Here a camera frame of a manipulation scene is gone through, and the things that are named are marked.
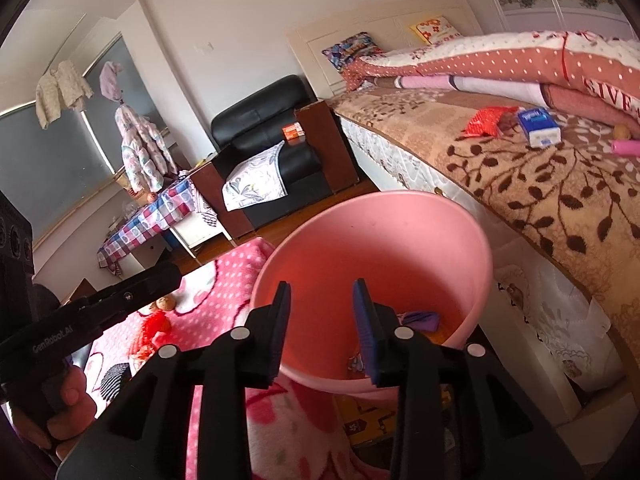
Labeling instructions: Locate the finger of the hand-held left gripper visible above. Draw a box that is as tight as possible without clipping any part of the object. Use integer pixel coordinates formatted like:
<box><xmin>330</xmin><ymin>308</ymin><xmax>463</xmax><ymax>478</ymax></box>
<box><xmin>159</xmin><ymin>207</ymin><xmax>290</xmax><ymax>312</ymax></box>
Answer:
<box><xmin>82</xmin><ymin>260</ymin><xmax>182</xmax><ymax>332</ymax></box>

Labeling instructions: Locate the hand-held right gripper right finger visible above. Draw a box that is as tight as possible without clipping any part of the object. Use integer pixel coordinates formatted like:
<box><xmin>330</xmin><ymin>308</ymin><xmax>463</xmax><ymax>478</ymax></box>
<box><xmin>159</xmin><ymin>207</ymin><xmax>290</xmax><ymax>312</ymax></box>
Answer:
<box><xmin>351</xmin><ymin>278</ymin><xmax>583</xmax><ymax>480</ymax></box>

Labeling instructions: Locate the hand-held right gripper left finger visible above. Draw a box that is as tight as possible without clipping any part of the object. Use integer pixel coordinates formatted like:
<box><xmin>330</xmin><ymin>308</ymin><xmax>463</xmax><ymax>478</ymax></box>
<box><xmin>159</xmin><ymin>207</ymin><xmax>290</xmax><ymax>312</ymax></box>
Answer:
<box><xmin>57</xmin><ymin>281</ymin><xmax>292</xmax><ymax>480</ymax></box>

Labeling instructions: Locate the plastic bag with orange peel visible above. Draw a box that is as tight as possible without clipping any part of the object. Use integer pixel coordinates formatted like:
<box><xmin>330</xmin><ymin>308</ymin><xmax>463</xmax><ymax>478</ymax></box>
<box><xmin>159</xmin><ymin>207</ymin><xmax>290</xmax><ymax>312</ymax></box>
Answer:
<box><xmin>131</xmin><ymin>310</ymin><xmax>174</xmax><ymax>361</ymax></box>

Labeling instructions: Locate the pink plastic bucket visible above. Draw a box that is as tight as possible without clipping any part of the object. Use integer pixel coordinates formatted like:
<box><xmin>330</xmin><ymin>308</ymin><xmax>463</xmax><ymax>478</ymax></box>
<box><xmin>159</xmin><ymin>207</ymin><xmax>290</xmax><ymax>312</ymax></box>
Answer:
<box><xmin>248</xmin><ymin>191</ymin><xmax>493</xmax><ymax>401</ymax></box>

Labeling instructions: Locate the person's left hand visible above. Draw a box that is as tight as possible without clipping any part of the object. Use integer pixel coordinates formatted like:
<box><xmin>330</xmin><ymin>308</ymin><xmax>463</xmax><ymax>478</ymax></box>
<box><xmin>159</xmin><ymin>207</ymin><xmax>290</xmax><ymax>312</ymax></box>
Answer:
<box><xmin>11</xmin><ymin>365</ymin><xmax>101</xmax><ymax>462</ymax></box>

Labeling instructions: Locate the purple wrapper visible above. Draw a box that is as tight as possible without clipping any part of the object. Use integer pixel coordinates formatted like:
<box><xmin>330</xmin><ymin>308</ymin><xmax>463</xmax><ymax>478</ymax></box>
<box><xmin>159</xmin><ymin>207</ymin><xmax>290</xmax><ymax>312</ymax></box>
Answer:
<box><xmin>397</xmin><ymin>311</ymin><xmax>442</xmax><ymax>334</ymax></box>

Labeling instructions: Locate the checkered cloth side table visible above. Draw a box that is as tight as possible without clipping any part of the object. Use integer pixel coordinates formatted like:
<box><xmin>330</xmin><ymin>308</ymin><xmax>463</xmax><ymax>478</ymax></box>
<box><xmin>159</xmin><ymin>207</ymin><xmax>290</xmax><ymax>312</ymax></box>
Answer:
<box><xmin>96</xmin><ymin>177</ymin><xmax>221</xmax><ymax>276</ymax></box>

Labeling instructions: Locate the white table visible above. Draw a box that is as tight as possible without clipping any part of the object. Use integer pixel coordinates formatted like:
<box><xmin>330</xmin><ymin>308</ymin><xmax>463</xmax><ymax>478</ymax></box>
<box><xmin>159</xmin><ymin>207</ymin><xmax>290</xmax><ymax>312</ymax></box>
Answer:
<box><xmin>125</xmin><ymin>210</ymin><xmax>236</xmax><ymax>267</ymax></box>

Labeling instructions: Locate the pink polka dot blanket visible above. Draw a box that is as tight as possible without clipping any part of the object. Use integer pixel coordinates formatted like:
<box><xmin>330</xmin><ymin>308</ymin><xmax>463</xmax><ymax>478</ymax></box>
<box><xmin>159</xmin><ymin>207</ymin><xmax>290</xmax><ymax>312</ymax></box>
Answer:
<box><xmin>82</xmin><ymin>236</ymin><xmax>401</xmax><ymax>480</ymax></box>

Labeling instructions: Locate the white printed puffer jacket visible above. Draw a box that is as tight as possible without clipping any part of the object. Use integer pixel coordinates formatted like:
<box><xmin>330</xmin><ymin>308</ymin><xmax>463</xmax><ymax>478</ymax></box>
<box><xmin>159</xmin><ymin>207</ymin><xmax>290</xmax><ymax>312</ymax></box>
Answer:
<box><xmin>114</xmin><ymin>105</ymin><xmax>178</xmax><ymax>193</ymax></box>

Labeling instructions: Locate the dark window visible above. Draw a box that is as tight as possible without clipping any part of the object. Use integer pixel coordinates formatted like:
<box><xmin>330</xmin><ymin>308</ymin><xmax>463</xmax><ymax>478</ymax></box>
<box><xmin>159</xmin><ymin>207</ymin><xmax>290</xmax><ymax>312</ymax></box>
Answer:
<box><xmin>0</xmin><ymin>32</ymin><xmax>171</xmax><ymax>241</ymax></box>

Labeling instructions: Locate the white leaf print cloth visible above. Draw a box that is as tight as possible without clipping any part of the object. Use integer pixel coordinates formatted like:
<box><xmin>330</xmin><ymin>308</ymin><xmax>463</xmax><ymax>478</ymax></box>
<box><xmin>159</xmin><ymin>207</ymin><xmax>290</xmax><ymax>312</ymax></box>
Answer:
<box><xmin>221</xmin><ymin>141</ymin><xmax>288</xmax><ymax>212</ymax></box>

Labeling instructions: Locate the black leather armchair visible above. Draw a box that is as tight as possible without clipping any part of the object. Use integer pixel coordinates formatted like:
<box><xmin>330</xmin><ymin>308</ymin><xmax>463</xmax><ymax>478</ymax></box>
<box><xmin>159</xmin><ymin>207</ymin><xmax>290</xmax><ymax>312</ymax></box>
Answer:
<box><xmin>210</xmin><ymin>75</ymin><xmax>333</xmax><ymax>228</ymax></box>

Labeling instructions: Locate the pink hanging hat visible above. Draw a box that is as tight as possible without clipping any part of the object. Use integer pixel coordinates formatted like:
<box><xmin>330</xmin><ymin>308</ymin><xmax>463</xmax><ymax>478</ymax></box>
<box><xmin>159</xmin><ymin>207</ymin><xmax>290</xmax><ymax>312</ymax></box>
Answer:
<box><xmin>99</xmin><ymin>61</ymin><xmax>123</xmax><ymax>103</ymax></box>

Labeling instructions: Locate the cream hanging jacket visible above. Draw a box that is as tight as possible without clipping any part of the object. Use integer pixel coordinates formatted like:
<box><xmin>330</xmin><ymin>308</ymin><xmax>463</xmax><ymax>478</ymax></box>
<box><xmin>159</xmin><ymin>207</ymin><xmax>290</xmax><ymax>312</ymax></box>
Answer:
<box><xmin>34</xmin><ymin>60</ymin><xmax>94</xmax><ymax>131</ymax></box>

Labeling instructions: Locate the brown leaf pattern blanket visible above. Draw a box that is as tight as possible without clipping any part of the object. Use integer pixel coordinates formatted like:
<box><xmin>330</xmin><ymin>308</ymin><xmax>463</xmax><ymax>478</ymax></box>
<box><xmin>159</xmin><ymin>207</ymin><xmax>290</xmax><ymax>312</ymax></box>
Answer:
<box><xmin>327</xmin><ymin>85</ymin><xmax>640</xmax><ymax>333</ymax></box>

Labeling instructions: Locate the red snack packet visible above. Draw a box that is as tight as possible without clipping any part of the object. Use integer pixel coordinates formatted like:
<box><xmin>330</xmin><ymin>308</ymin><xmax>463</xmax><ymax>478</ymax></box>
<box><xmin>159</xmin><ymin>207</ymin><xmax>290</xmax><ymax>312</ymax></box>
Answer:
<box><xmin>461</xmin><ymin>106</ymin><xmax>521</xmax><ymax>139</ymax></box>

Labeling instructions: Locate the blue tissue pack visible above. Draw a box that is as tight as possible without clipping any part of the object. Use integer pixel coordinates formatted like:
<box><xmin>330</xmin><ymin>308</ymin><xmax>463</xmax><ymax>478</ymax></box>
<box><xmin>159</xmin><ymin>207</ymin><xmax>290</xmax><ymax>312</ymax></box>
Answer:
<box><xmin>516</xmin><ymin>107</ymin><xmax>562</xmax><ymax>149</ymax></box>

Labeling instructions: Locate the blue cartoon pillow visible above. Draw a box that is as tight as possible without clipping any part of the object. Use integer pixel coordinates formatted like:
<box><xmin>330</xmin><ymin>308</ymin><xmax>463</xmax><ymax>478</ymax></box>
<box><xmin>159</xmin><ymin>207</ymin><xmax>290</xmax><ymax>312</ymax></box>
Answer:
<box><xmin>321</xmin><ymin>32</ymin><xmax>384</xmax><ymax>74</ymax></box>

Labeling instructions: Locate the pink dotted quilt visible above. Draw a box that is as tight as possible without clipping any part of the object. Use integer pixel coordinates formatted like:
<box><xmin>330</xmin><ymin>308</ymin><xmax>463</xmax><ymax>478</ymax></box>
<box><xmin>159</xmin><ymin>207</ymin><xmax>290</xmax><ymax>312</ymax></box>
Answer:
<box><xmin>341</xmin><ymin>30</ymin><xmax>640</xmax><ymax>133</ymax></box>

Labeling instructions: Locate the white bed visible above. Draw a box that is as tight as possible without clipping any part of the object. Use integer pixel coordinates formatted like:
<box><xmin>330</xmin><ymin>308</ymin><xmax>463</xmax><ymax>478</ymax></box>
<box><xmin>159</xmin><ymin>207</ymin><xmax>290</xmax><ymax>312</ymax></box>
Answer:
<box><xmin>286</xmin><ymin>0</ymin><xmax>640</xmax><ymax>426</ymax></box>

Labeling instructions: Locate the yellow floral pillow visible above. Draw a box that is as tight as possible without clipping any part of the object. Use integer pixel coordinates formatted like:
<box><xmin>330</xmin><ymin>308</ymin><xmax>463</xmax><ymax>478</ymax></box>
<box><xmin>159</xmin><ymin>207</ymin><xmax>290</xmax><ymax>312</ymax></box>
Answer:
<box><xmin>410</xmin><ymin>17</ymin><xmax>464</xmax><ymax>45</ymax></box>

